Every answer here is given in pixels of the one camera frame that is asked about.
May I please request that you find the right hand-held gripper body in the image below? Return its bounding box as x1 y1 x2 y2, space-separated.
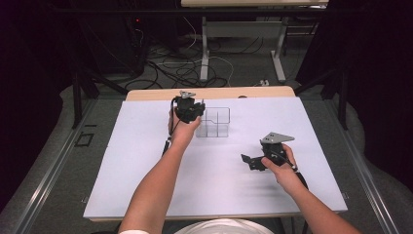
259 132 296 165

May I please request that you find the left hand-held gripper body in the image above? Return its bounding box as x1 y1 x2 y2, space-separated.
171 90 207 125

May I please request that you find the clear plastic divided organizer box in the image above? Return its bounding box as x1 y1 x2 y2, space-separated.
195 106 232 138

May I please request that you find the person's left hand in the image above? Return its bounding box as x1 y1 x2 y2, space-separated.
168 107 203 151

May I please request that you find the person's right hand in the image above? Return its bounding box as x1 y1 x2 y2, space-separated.
260 143 309 197

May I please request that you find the light wooden table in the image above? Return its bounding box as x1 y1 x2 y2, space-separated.
87 85 349 224

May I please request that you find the white table cover sheet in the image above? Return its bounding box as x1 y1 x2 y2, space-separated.
83 96 349 219

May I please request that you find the person's white shirt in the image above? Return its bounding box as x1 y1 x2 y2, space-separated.
118 217 276 234

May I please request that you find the black computer tower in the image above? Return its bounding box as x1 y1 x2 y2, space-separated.
125 15 148 76

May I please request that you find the black metal stand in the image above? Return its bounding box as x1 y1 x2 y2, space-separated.
71 63 130 130
292 63 351 132

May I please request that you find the white metal-legged desk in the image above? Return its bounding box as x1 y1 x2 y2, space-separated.
180 0 330 83

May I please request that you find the black horizontal bar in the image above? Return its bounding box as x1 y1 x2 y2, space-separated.
53 7 359 16

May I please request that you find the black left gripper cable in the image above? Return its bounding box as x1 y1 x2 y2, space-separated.
162 97 180 158

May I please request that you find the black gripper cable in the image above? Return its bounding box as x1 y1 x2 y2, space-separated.
162 97 180 158
268 149 310 191

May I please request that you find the tangle of black floor cables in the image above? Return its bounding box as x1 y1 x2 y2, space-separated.
124 34 265 91

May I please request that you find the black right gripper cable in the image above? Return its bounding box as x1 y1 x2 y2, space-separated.
268 149 310 191

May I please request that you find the aluminium floor rail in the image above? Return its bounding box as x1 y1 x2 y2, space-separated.
0 97 99 234
323 97 401 234

